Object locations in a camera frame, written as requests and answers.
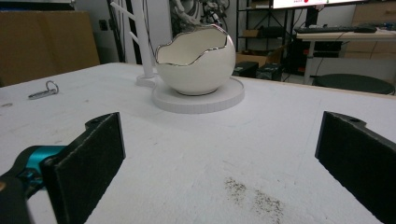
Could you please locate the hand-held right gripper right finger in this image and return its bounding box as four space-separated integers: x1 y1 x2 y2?
315 110 396 224

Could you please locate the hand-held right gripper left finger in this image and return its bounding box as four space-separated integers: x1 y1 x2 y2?
41 111 127 224

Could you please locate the white desk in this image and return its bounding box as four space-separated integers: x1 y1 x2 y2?
295 28 396 86

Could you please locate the black box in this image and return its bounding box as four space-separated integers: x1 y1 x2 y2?
232 61 260 78
255 63 284 82

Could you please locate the large brown cardboard box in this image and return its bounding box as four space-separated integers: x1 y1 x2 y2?
0 10 101 88

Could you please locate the black keyboard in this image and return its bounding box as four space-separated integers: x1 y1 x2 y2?
293 25 378 35

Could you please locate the open cardboard box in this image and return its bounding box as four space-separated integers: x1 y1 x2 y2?
235 46 286 68

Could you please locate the white eggshell-shaped ceramic bowl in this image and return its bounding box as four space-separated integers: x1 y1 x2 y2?
154 23 236 96

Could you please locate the monitor screen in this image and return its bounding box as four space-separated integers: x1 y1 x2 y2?
272 0 365 9

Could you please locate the black metal shelf rack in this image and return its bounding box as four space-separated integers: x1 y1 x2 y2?
235 0 297 53

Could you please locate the metal key with ring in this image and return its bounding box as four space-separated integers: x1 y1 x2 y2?
27 79 60 101

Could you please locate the tangle of cables and equipment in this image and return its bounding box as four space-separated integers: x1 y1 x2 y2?
169 0 232 35

